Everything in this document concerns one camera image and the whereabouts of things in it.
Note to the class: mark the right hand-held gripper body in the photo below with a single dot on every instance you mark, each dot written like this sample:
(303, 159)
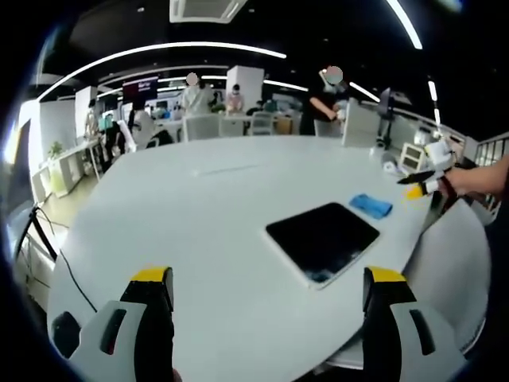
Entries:
(437, 155)

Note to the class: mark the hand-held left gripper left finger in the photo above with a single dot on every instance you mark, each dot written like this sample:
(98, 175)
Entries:
(147, 318)

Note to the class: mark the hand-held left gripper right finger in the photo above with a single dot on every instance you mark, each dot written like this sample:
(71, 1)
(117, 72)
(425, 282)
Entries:
(391, 318)

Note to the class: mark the blue cleaning cloth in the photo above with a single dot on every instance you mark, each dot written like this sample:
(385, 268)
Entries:
(370, 205)

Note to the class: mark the black tablet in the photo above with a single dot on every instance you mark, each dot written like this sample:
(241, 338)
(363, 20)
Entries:
(322, 236)

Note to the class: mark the person's right hand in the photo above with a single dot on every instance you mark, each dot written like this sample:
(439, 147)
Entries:
(461, 181)

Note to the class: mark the person's left hand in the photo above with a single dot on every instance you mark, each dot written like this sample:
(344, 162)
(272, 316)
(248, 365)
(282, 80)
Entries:
(177, 376)

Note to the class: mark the small white drawer box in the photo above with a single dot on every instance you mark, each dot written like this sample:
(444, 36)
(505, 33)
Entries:
(411, 156)

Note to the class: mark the black monitor on stand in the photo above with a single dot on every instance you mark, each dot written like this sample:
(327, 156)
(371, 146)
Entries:
(386, 115)

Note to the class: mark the grey desk partition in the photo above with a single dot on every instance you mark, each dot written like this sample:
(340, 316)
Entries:
(360, 125)

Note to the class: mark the white chair back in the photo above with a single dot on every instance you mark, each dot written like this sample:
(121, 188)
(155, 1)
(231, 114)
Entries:
(457, 270)

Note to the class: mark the black tripod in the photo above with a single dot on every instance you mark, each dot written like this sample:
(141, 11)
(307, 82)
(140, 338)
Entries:
(37, 227)

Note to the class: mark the green potted plant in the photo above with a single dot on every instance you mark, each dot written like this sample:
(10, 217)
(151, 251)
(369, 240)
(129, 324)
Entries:
(55, 150)

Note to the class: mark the long curved ceiling light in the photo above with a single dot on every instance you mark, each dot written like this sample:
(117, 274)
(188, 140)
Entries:
(159, 51)

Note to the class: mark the ceiling air conditioner vent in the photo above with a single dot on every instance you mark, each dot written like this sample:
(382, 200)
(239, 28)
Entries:
(204, 8)

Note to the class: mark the purple wall screen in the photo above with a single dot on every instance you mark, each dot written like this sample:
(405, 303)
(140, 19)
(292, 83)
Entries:
(140, 89)

